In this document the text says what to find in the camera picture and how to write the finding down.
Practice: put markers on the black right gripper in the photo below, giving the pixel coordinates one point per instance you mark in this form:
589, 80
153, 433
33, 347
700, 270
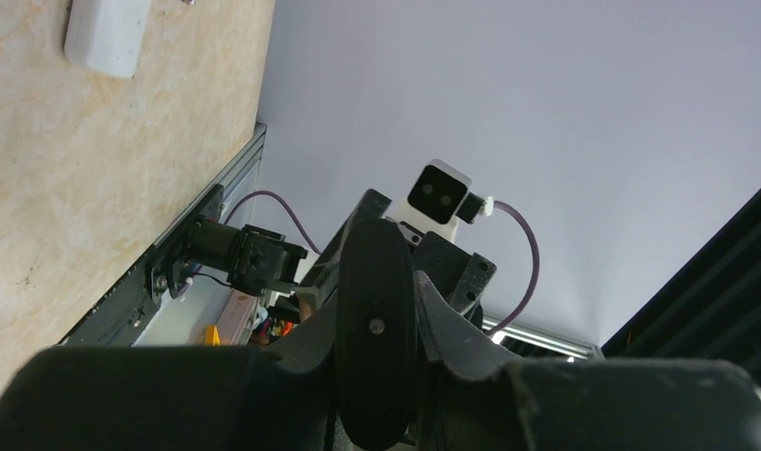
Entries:
460, 277

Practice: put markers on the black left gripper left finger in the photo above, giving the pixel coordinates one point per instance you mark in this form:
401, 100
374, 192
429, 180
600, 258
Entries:
106, 398

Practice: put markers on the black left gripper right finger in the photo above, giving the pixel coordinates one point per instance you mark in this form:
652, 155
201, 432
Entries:
478, 395

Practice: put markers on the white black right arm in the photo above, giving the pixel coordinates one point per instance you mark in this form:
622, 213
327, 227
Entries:
256, 261

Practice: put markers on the white remote control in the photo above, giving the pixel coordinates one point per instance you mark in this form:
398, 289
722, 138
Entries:
106, 35

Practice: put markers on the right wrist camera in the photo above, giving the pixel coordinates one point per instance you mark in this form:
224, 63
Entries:
440, 198

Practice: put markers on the aluminium frame rail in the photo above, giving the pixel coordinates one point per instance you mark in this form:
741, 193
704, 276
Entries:
140, 312

